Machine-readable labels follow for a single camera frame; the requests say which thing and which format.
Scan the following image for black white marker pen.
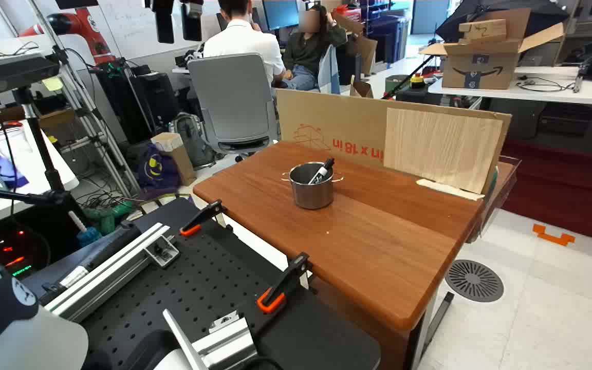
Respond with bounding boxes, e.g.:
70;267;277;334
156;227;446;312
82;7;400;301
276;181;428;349
306;156;337;188

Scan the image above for small steel pot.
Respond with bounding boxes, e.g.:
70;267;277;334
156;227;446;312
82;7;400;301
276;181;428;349
282;161;345;211

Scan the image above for grey office chair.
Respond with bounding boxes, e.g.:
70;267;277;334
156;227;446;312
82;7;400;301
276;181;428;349
187;52;282;162

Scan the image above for orange black clamp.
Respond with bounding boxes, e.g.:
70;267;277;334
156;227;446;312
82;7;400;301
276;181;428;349
179;199;229;241
252;254;313;317

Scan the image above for small brown cardboard box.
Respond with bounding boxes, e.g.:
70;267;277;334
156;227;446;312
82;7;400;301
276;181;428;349
149;129;200;188

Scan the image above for person in dark clothes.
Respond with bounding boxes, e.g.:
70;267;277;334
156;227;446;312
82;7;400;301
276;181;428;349
282;3;349;93

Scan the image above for black perforated breadboard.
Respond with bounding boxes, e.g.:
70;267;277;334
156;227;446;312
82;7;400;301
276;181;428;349
20;197;384;370

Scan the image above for dark blue bag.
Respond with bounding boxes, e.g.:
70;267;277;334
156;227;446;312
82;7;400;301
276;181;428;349
133;141;183;197

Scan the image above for light wooden board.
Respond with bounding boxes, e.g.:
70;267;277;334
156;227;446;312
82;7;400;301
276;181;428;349
382;106;507;196

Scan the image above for person in white shirt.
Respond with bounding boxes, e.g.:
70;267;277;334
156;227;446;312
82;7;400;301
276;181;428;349
201;0;287;89

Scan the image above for blue suitcase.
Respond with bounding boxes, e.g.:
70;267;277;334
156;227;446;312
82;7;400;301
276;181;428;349
363;7;407;69

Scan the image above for black computer tower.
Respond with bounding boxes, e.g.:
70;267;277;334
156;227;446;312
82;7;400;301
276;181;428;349
97;60;181;142

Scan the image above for green tool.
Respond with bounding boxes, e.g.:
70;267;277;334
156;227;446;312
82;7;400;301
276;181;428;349
82;199;138;239

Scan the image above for grey table leg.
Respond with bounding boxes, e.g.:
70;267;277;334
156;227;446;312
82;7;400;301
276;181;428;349
411;290;456;368

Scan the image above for silver metal stand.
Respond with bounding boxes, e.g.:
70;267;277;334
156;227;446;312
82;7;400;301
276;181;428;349
26;0;143;197

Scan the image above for round floor drain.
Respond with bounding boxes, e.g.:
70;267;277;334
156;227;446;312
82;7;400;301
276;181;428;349
443;258;505;305

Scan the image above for open cardboard box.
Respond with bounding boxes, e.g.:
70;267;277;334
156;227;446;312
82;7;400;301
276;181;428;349
421;7;568;91

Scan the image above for red machine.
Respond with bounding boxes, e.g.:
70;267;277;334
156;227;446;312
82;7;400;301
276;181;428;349
47;4;118;69

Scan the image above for white side table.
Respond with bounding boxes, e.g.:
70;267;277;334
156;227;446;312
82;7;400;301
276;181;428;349
0;119;81;234

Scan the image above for black control box red lights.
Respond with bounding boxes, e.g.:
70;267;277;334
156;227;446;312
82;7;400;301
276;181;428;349
0;219;56;279

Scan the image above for blue cloth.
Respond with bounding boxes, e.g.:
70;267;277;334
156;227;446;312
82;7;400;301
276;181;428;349
0;148;31;191

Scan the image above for white desk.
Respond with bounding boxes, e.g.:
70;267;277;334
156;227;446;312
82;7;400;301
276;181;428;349
425;63;592;110

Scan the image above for short aluminium bracket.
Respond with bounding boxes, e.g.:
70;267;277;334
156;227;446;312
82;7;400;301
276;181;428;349
161;306;261;370

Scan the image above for long aluminium rail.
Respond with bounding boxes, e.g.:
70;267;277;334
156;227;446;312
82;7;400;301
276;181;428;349
42;223;181;325

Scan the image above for black camera tripod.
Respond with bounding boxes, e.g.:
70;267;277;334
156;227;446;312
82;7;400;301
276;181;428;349
0;85;87;215

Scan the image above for black cable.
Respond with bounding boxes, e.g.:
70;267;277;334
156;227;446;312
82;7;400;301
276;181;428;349
513;73;589;95

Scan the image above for black stereo camera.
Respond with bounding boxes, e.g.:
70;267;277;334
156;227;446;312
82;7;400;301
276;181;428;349
0;52;61;95

